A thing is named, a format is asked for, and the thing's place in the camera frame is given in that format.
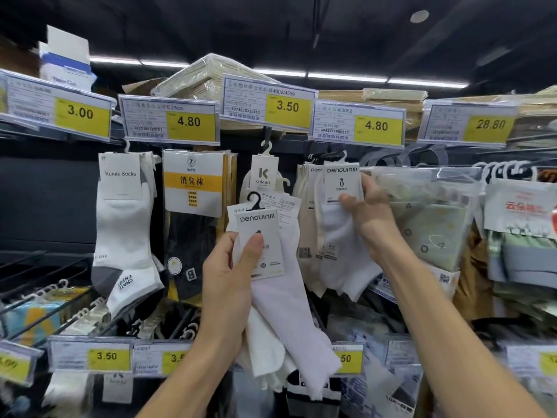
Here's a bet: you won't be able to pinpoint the person's left hand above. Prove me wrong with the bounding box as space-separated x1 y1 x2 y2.
196 233 266 363

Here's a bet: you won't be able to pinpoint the person's right hand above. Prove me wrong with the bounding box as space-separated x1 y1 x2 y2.
339 173 410 268

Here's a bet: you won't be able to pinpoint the white socks with black hanger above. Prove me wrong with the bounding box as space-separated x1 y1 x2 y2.
226 191 343 402

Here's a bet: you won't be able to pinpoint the person's left forearm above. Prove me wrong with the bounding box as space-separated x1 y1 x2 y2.
136 337 245 418

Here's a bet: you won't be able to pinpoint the person's right forearm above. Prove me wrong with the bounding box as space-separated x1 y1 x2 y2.
370 241 550 418

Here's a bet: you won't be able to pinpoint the beige socks on hook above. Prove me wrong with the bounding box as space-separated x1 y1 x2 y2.
293 162 328 297

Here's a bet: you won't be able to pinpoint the black yellow sock packs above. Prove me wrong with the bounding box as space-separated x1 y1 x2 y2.
162 148 238 306

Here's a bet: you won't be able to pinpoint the price label with yellow patch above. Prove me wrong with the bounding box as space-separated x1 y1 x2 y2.
0 338 45 385
118 94 222 147
506 343 557 379
132 340 194 378
417 99 519 148
331 343 365 376
0 68 115 142
47 336 132 374
220 74 319 134
310 99 406 147

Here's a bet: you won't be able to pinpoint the white socks with tall card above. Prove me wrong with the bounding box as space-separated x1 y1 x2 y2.
238 140 303 240

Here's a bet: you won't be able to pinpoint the clear bags of pale socks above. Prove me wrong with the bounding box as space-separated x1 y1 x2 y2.
360 164 484 303

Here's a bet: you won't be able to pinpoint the stack of tan packets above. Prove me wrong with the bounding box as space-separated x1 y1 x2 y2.
319 88 429 127
507 85 557 149

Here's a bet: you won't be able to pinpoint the ceiling strip light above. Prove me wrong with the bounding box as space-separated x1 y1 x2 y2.
88 55 470 90

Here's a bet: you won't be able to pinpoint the white socks with grey heel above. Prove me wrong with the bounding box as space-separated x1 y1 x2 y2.
91 151 165 319

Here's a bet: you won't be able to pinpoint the brown socks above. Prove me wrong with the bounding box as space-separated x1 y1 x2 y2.
455 233 499 325

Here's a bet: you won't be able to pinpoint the black white striped sock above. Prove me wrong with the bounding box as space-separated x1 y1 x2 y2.
285 369 341 418

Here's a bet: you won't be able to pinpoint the row of white hangers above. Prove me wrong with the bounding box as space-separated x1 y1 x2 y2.
61 295 111 333

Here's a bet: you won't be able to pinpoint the sock bags with red print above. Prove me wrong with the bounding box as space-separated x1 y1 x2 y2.
479 163 557 327

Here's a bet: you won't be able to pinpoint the wrapped bundle of beige packets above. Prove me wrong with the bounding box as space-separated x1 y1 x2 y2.
152 53 281 132

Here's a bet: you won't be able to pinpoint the white socks with small card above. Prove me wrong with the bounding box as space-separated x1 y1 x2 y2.
101 372 134 405

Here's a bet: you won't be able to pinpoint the clear bag with white label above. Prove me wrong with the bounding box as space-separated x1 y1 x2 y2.
360 338 424 418

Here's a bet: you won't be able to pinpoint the teal packet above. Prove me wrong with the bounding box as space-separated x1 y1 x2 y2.
0 299 68 341

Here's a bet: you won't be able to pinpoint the white and blue box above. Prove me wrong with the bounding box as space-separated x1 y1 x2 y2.
38 25 97 94

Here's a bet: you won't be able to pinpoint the black wire rack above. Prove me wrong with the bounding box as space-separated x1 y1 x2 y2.
0 250 98 349

